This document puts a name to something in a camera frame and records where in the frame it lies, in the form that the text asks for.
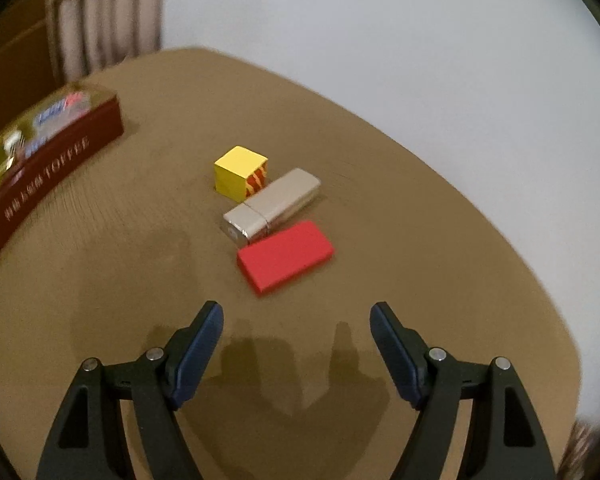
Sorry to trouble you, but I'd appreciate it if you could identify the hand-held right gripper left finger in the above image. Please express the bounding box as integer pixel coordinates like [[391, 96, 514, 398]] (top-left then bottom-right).
[[37, 301, 225, 480]]

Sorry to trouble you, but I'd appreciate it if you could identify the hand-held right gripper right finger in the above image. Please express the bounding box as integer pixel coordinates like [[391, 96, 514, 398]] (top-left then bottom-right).
[[370, 302, 558, 480]]

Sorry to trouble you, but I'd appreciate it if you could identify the red rectangular box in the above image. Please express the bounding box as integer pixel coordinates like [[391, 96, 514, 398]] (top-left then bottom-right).
[[236, 220, 336, 295]]

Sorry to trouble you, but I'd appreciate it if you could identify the beige rectangular box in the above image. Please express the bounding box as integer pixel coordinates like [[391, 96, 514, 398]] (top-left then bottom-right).
[[222, 168, 322, 247]]

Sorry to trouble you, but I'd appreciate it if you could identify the yellow cube box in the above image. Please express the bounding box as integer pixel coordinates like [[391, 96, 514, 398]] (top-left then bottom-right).
[[214, 146, 269, 202]]

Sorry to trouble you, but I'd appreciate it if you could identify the gold and maroon tin box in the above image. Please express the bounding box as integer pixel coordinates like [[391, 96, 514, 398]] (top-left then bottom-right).
[[0, 85, 126, 267]]

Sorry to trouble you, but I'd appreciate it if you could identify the clear box blue red label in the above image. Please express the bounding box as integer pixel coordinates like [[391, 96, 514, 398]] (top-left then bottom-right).
[[32, 91, 93, 128]]

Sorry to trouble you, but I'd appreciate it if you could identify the striped beige curtain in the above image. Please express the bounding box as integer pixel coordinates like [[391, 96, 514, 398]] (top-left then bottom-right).
[[560, 420, 600, 480], [45, 0, 167, 88]]

